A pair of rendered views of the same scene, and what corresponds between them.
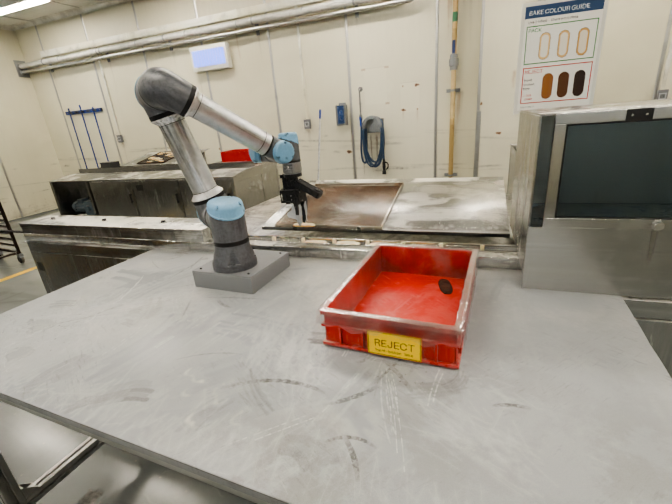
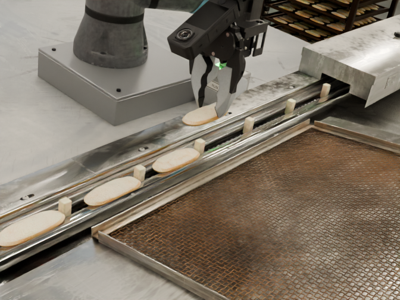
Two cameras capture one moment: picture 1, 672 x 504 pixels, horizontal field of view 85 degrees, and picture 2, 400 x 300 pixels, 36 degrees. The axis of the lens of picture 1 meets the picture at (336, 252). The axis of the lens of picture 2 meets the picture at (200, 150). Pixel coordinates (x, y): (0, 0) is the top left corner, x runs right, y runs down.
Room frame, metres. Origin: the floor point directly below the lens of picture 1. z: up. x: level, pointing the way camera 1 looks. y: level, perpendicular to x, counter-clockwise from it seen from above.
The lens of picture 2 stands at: (1.68, -0.73, 1.36)
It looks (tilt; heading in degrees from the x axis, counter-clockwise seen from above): 30 degrees down; 104
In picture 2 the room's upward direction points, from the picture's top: 10 degrees clockwise
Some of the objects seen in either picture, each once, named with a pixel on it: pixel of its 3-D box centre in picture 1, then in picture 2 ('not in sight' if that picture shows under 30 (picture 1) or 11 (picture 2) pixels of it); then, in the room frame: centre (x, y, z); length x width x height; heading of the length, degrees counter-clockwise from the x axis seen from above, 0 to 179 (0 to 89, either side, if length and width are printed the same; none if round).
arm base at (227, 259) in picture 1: (233, 251); (112, 30); (1.19, 0.35, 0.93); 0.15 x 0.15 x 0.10
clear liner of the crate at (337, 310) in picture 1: (409, 290); not in sight; (0.90, -0.19, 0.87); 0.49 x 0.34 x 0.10; 155
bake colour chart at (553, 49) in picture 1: (557, 57); not in sight; (1.79, -1.05, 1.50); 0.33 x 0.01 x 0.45; 74
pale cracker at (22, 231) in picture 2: not in sight; (31, 225); (1.34, -0.18, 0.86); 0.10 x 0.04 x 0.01; 68
